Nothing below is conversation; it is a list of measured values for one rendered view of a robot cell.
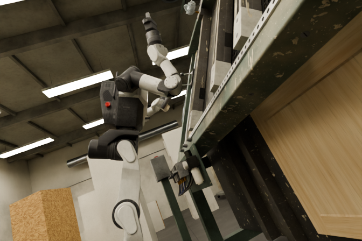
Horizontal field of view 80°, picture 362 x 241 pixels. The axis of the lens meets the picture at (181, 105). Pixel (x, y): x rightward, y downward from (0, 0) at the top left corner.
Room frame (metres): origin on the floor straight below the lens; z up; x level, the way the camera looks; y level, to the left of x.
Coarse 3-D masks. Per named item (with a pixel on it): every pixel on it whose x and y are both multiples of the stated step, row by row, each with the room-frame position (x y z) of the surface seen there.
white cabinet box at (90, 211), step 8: (80, 200) 4.97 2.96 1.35; (88, 200) 5.00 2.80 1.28; (96, 200) 5.04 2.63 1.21; (80, 208) 4.96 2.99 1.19; (88, 208) 4.99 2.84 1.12; (96, 208) 5.03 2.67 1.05; (88, 216) 4.98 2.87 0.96; (96, 216) 5.02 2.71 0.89; (88, 224) 4.98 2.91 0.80; (96, 224) 5.01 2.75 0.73
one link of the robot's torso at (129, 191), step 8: (120, 144) 1.20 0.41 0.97; (128, 144) 1.21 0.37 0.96; (120, 152) 1.19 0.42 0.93; (128, 152) 1.21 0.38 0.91; (128, 160) 1.20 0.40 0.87; (136, 160) 1.22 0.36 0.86; (128, 168) 1.21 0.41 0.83; (136, 168) 1.22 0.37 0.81; (128, 176) 1.22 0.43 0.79; (136, 176) 1.23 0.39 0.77; (120, 184) 1.21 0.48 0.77; (128, 184) 1.22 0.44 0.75; (136, 184) 1.24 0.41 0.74; (120, 192) 1.21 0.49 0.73; (128, 192) 1.22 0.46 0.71; (136, 192) 1.23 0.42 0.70; (120, 200) 1.20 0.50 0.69; (128, 200) 1.20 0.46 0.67; (136, 200) 1.23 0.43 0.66; (136, 208) 1.21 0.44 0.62; (112, 216) 1.17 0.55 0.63
